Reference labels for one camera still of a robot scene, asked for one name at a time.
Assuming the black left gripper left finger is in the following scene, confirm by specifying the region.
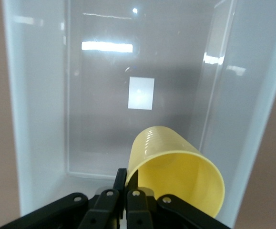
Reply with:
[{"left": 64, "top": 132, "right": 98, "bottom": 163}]
[{"left": 0, "top": 168, "right": 128, "bottom": 229}]

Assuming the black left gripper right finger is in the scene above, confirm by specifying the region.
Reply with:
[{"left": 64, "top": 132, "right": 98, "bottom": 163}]
[{"left": 127, "top": 169, "right": 233, "bottom": 229}]

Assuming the yellow plastic cup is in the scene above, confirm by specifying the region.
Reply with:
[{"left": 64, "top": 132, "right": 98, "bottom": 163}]
[{"left": 125, "top": 125, "right": 225, "bottom": 219}]

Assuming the white label sticker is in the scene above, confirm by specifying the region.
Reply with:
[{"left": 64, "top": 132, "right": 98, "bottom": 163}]
[{"left": 127, "top": 77, "right": 155, "bottom": 110}]

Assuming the clear plastic bin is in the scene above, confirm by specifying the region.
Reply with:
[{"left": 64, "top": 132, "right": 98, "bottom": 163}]
[{"left": 1, "top": 0, "right": 276, "bottom": 229}]

